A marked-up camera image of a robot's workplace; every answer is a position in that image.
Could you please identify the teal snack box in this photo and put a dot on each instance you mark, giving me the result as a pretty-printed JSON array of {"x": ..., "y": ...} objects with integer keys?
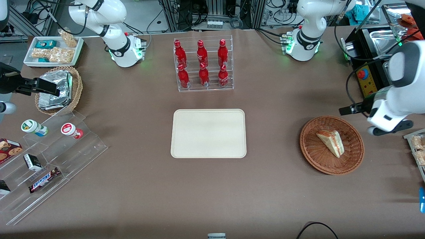
[{"x": 45, "y": 44}]

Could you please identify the clear bag of nuts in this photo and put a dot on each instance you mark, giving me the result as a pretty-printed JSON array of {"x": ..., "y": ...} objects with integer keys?
[
  {"x": 62, "y": 55},
  {"x": 40, "y": 53},
  {"x": 68, "y": 39}
]

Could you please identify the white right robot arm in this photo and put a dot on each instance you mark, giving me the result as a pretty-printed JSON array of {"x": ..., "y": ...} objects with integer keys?
[{"x": 121, "y": 49}]

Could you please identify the white connector block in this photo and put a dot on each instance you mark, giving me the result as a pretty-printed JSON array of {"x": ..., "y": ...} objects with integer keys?
[{"x": 214, "y": 24}]

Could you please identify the clear acrylic bottle rack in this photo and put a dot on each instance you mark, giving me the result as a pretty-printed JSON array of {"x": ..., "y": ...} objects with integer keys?
[{"x": 212, "y": 87}]

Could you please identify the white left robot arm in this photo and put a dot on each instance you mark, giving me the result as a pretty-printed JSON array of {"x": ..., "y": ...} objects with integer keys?
[{"x": 305, "y": 43}]

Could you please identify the red emergency stop button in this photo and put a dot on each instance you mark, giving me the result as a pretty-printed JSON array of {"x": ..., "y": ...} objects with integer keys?
[{"x": 363, "y": 73}]

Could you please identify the red cookie box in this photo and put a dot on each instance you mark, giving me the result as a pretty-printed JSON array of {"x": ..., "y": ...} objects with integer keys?
[{"x": 8, "y": 150}]

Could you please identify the red food piece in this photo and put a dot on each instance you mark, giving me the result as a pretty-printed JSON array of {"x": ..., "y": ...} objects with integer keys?
[{"x": 415, "y": 36}]

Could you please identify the cream plastic tray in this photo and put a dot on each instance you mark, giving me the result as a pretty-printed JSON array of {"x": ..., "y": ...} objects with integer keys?
[{"x": 208, "y": 133}]

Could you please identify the red cola bottle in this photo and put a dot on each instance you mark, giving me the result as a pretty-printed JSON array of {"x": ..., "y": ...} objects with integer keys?
[
  {"x": 203, "y": 77},
  {"x": 222, "y": 78},
  {"x": 222, "y": 53},
  {"x": 183, "y": 78},
  {"x": 179, "y": 54},
  {"x": 201, "y": 54}
]

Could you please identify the silver foil wrapped package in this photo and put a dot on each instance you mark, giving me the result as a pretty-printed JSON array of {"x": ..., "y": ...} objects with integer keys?
[
  {"x": 58, "y": 78},
  {"x": 53, "y": 103}
]

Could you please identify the grey striped box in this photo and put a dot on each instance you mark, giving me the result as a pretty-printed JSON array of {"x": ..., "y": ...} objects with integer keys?
[{"x": 216, "y": 236}]

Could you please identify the red lid yogurt cup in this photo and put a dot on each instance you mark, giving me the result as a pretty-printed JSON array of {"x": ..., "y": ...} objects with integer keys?
[{"x": 69, "y": 129}]

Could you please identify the teal cloth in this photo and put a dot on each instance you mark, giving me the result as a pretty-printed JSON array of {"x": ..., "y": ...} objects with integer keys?
[{"x": 362, "y": 12}]

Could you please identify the triangular sandwich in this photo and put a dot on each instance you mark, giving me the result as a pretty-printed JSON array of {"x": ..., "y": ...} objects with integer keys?
[{"x": 330, "y": 143}]

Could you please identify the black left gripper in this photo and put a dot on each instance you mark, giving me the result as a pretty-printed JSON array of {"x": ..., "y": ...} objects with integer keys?
[{"x": 366, "y": 105}]

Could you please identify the light tan wicker basket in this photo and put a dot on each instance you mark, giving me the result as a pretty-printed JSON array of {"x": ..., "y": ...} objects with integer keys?
[{"x": 77, "y": 88}]

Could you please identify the green lid yogurt cup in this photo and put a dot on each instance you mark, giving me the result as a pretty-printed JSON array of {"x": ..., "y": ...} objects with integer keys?
[{"x": 31, "y": 127}]

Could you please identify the grey tray with snacks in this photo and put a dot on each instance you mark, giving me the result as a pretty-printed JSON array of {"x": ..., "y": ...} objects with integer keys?
[{"x": 407, "y": 136}]

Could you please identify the snickers chocolate bar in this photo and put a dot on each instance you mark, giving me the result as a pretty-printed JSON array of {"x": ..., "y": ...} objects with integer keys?
[{"x": 44, "y": 180}]

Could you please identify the clear bag of crackers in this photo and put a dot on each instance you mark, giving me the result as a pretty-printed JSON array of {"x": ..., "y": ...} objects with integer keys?
[
  {"x": 420, "y": 158},
  {"x": 418, "y": 142}
]

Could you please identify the blue plastic object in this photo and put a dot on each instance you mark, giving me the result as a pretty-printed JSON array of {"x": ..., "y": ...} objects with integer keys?
[{"x": 422, "y": 199}]

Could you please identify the brown round wicker basket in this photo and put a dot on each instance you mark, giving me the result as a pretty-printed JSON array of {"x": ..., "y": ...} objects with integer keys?
[{"x": 315, "y": 156}]

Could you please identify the small teal snack pack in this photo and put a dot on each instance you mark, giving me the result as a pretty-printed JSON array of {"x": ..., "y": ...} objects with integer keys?
[{"x": 43, "y": 60}]

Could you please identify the white rectangular snack tray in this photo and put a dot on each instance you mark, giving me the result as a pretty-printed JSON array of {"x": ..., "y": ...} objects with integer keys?
[{"x": 28, "y": 59}]

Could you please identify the small black white carton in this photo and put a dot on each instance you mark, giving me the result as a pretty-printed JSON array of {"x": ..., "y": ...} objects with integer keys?
[{"x": 32, "y": 162}]

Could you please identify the clear acrylic step shelf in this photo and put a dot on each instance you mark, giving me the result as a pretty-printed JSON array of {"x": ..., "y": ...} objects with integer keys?
[{"x": 79, "y": 156}]

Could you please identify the orange fried food piece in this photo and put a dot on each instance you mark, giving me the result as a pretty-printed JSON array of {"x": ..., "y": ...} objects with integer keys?
[{"x": 407, "y": 20}]

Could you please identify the black food warmer appliance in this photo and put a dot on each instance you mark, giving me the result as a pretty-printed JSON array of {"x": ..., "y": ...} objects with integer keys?
[{"x": 360, "y": 49}]

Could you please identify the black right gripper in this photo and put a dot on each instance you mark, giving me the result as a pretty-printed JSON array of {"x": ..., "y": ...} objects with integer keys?
[{"x": 9, "y": 83}]

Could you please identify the stainless steel warmer pan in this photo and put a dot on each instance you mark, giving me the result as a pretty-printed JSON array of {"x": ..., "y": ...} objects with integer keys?
[{"x": 382, "y": 41}]

